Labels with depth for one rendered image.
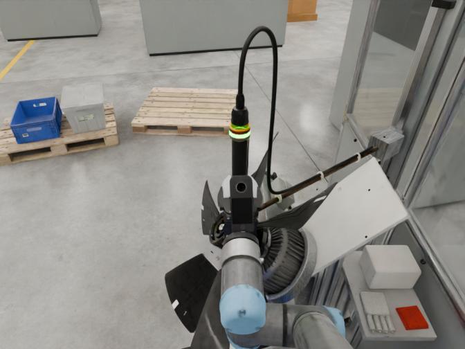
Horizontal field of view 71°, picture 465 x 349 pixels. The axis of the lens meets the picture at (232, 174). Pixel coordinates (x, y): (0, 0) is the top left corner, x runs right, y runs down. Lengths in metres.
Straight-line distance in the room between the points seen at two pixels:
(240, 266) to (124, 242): 2.15
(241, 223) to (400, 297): 0.89
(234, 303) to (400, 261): 0.92
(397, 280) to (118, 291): 1.73
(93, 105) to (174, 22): 3.02
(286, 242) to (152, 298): 1.46
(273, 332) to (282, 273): 0.39
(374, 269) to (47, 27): 7.66
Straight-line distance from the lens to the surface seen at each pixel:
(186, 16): 6.30
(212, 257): 1.08
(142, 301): 2.35
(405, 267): 1.37
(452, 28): 1.15
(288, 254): 1.03
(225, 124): 3.71
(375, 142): 1.20
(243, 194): 0.64
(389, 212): 0.98
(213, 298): 0.91
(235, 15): 6.44
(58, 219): 3.08
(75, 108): 3.73
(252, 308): 0.55
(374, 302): 1.35
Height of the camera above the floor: 1.96
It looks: 38 degrees down
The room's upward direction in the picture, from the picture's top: straight up
